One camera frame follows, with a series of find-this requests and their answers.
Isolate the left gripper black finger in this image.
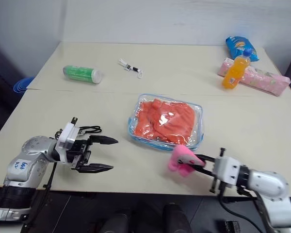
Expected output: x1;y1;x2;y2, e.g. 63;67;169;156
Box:
77;163;114;174
88;135;119;146

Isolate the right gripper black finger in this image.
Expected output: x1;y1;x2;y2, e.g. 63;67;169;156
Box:
184;164;215;178
195;154;217;163

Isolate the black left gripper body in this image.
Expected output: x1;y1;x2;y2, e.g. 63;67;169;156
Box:
66;135;93;171

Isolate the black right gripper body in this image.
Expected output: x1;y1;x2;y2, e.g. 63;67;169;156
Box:
209;155;224;195

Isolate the pink plush toy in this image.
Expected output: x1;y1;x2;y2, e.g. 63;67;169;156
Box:
168;145;206;177

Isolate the clear plastic pouch blue trim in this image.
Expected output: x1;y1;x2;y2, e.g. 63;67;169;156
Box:
128;93;204;152

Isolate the orange cloth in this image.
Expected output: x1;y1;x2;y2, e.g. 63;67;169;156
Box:
133;98;197;147

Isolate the large dark rounded shape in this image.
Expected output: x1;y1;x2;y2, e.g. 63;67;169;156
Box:
162;202;193;233

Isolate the small dark rounded shape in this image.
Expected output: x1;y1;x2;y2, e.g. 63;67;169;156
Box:
103;213;132;233

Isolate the green canister with white cap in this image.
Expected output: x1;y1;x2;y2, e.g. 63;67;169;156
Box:
62;65;103;84

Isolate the small white clip tool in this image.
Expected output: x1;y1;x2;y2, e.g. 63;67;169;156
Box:
118;58;144;79

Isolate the blue plastic stool stack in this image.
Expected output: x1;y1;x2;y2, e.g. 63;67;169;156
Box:
13;76;36;93

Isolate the orange juice bottle blue cap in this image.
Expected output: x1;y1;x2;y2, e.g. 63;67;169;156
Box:
222;48;254;90

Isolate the pink tissue pack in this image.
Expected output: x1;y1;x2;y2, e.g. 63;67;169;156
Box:
218;57;291;98

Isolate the blue snack bag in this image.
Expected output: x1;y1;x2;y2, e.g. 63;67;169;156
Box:
225;35;260;63

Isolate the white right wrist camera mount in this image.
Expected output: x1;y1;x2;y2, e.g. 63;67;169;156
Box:
212;147;243;195

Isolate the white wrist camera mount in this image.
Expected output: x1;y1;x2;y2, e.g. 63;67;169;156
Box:
55;117;86;164
212;147;243;195

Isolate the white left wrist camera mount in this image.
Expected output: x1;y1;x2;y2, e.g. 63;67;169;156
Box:
55;117;86;164

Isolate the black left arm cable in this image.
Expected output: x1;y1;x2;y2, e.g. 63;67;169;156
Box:
42;125;103;195

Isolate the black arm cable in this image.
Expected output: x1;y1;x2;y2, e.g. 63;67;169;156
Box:
42;125;103;195
218;190;270;233

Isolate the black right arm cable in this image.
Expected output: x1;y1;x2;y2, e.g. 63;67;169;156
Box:
218;190;270;233

